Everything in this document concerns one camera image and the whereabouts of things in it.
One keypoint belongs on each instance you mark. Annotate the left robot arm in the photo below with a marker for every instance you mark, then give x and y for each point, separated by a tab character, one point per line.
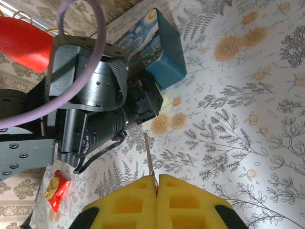
23	152

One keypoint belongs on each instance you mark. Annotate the floral tablecloth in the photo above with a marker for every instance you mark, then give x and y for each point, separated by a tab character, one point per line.
238	119

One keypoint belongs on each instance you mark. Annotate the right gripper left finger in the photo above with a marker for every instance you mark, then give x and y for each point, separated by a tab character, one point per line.
128	202

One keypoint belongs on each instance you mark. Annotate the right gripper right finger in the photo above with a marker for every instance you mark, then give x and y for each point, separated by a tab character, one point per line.
190	205

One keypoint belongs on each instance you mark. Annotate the red candy wrapper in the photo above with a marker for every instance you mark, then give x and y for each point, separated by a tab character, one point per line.
58	190

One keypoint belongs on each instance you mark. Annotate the starry night tin box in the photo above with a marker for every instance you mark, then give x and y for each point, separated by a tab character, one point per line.
171	47

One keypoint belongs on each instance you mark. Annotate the red wine glass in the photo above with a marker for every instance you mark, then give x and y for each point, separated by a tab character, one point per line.
21	40

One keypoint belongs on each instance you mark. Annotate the thin metal rod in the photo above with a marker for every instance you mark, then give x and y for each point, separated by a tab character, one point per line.
149	157

